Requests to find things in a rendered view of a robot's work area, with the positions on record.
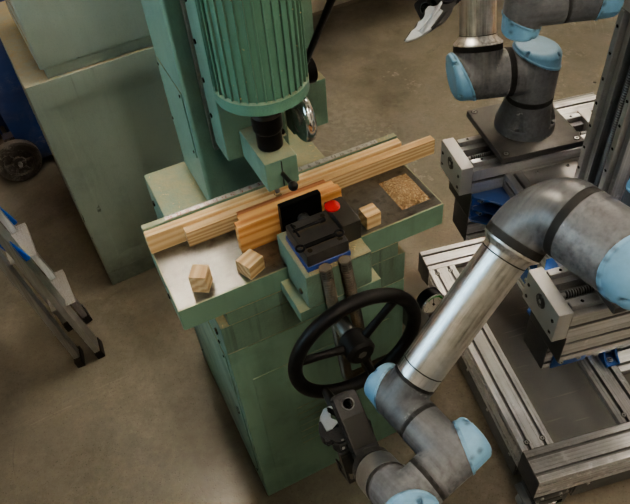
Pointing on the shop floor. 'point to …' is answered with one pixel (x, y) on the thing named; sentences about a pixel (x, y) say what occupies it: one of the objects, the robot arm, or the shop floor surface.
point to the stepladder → (55, 294)
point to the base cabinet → (297, 428)
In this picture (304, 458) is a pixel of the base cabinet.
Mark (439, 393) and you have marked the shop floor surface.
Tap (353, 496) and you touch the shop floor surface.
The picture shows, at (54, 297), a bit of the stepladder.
